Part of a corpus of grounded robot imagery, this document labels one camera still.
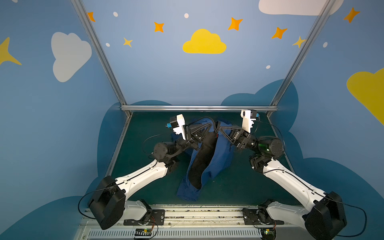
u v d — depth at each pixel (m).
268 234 0.73
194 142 0.51
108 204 0.40
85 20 0.72
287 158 1.01
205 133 0.54
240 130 0.53
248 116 0.53
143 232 0.73
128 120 1.22
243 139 0.51
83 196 0.40
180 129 0.50
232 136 0.54
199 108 1.74
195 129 0.52
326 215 0.40
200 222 0.74
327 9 0.70
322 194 0.42
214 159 0.60
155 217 0.75
